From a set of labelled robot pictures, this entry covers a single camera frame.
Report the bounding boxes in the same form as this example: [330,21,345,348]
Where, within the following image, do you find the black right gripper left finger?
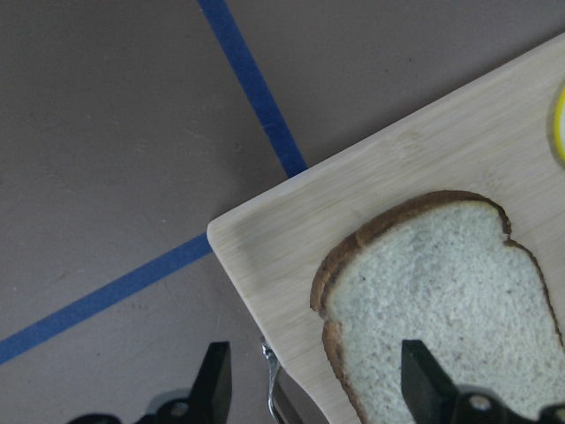
[183,341,232,424]

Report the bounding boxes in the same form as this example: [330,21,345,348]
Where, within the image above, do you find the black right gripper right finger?
[401,339,468,424]

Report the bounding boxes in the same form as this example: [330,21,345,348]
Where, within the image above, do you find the bread slice from board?
[310,191,564,423]

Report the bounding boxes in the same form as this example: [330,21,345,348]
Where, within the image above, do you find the wooden cutting board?
[207,36,564,423]

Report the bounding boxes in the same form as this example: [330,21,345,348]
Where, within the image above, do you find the lemon slice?
[547,81,564,167]

